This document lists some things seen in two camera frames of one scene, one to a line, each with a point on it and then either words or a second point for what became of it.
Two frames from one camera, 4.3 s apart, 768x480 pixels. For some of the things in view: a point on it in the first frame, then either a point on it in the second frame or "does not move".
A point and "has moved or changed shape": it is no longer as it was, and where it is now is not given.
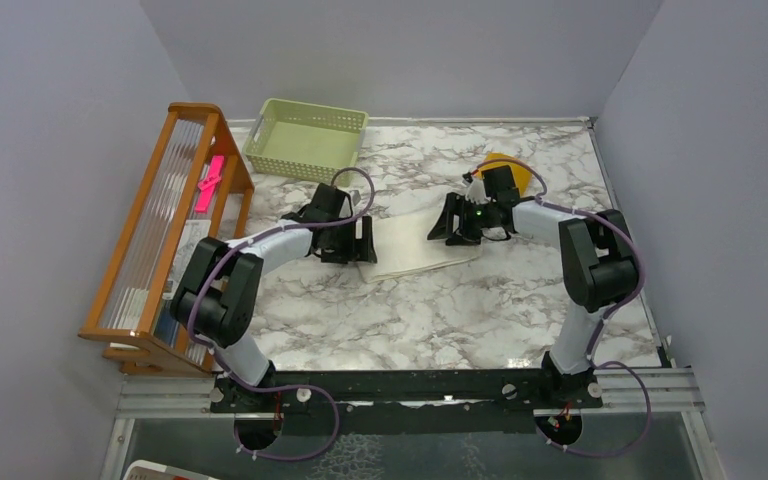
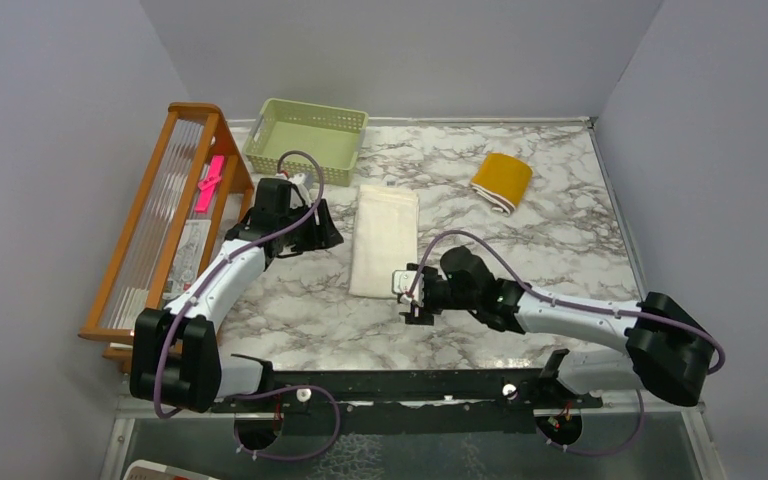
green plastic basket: [305, 140] does not move
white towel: [402, 226] has moved or changed shape
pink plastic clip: [208, 186] does not move
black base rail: [404, 402] does not move
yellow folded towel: [521, 174] does not move
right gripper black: [456, 204] -> [425, 313]
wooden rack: [200, 190] does not move
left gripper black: [356, 248] -> [322, 235]
